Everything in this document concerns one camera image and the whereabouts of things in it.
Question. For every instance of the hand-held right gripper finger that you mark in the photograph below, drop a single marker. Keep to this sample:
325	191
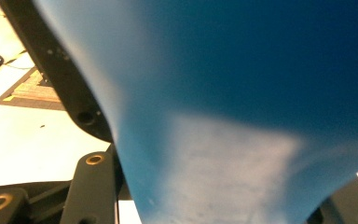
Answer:
65	77

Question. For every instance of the blue bottle with white cap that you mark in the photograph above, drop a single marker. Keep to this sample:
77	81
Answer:
230	109

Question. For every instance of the brown striped board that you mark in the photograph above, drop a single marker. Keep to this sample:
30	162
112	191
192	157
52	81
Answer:
32	93

